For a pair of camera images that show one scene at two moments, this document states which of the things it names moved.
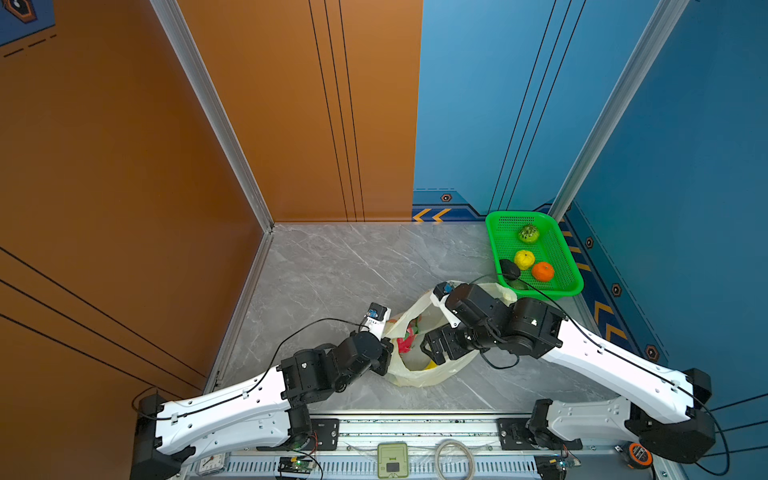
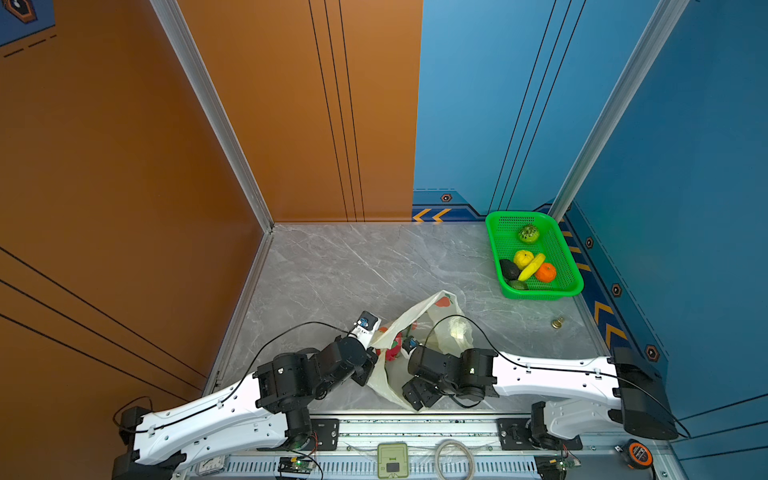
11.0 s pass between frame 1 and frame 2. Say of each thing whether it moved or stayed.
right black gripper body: moved
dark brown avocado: stayed
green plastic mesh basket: stayed
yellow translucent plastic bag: moved
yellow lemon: stayed
